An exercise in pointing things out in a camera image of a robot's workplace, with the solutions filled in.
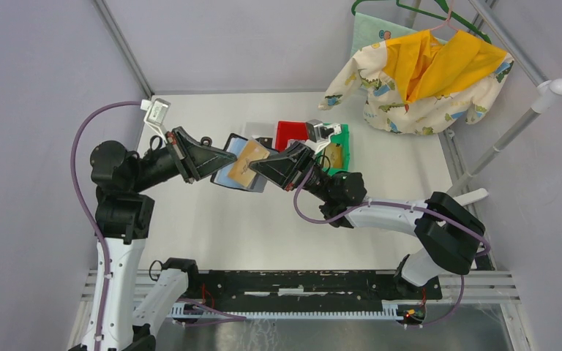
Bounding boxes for cards in green bin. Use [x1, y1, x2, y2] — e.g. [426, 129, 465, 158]
[324, 143, 345, 170]

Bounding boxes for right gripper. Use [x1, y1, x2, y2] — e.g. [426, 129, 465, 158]
[249, 140, 333, 203]

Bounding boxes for white plastic bin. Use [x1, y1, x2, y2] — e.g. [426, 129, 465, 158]
[241, 121, 277, 144]

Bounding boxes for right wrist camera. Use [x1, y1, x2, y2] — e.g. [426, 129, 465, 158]
[304, 119, 342, 154]

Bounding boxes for green plastic bin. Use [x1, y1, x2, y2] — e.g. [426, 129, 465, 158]
[317, 124, 351, 176]

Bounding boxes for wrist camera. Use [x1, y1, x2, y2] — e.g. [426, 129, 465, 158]
[140, 98, 171, 142]
[304, 119, 342, 154]

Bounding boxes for yellow cream children's jacket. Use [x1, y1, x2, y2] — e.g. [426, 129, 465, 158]
[318, 30, 514, 135]

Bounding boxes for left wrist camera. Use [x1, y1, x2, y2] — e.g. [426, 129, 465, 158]
[140, 98, 171, 142]

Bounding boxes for white clothes rack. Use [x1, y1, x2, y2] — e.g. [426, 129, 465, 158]
[446, 0, 562, 207]

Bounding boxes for gold credit card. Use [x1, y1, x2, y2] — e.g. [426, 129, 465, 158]
[228, 139, 270, 188]

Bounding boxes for green clothes hanger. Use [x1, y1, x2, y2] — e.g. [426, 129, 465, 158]
[350, 0, 497, 47]

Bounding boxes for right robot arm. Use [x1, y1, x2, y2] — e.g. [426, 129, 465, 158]
[249, 142, 491, 298]

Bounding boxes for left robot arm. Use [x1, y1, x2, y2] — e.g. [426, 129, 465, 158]
[74, 127, 237, 350]

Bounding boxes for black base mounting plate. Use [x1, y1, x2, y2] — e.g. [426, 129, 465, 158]
[183, 270, 443, 313]

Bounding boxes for white cable tray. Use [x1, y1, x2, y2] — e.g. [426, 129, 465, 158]
[168, 302, 424, 322]

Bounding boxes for black leather card holder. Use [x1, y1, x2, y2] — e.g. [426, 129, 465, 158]
[210, 133, 278, 193]

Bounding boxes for pink clothes hanger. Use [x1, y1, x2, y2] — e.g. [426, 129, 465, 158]
[430, 0, 459, 32]

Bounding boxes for light green towel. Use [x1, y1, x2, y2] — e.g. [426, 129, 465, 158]
[348, 12, 452, 95]

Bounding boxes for red plastic bin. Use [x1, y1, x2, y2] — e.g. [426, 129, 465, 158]
[274, 121, 308, 151]

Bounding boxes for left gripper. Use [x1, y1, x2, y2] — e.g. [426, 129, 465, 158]
[130, 125, 237, 192]

